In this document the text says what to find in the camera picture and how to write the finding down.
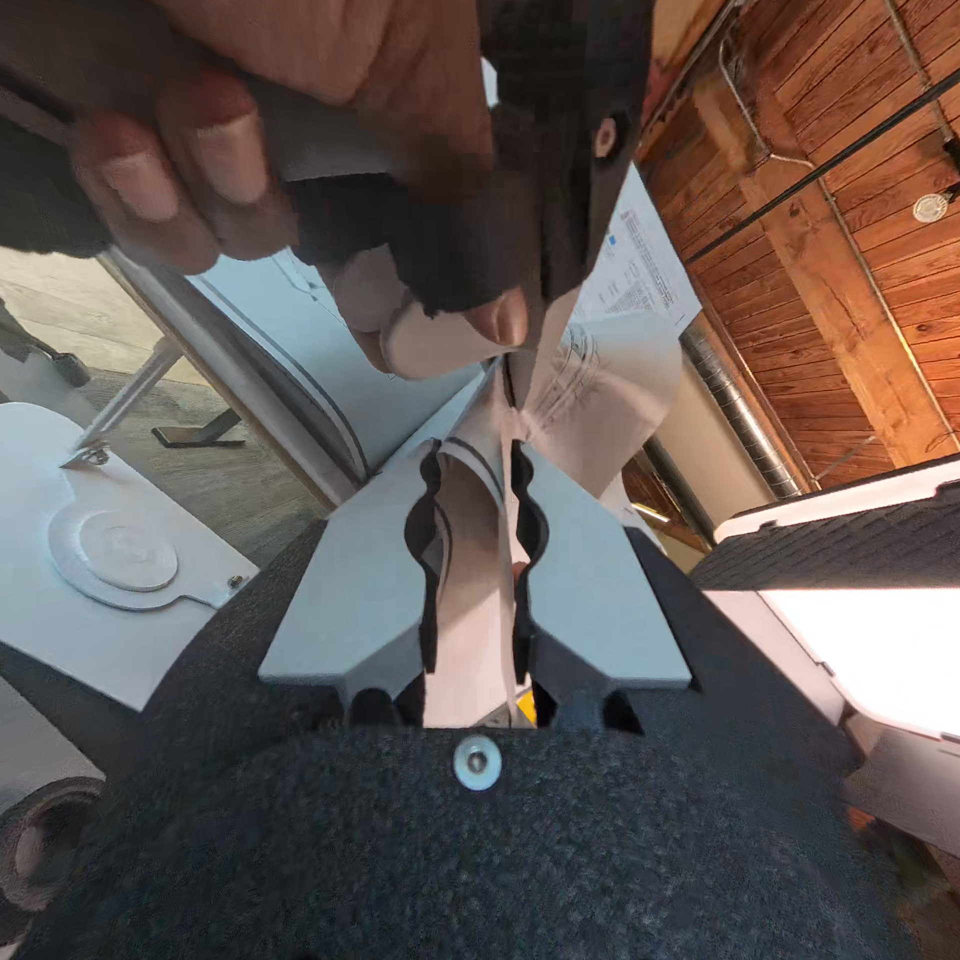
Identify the printed instruction sheet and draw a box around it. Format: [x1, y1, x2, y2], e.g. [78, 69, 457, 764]
[576, 161, 705, 333]

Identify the silver ribbed duct pipe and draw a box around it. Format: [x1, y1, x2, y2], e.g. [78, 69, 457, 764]
[678, 328, 805, 502]

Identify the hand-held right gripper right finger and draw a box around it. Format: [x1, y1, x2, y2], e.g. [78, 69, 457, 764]
[510, 441, 693, 723]

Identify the metal support rod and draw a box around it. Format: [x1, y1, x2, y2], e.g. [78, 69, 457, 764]
[73, 337, 186, 468]

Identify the black stand foot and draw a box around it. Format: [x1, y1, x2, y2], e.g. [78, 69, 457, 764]
[150, 408, 247, 451]

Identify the bright light panel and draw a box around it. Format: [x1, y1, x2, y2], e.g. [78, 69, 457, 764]
[688, 453, 960, 745]

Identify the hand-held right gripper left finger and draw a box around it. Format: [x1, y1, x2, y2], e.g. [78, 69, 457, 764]
[258, 441, 445, 726]

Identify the person's left hand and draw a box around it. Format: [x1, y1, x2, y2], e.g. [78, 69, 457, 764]
[71, 0, 531, 346]

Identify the building instruction booklet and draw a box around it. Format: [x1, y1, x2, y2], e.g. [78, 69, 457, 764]
[97, 243, 685, 732]

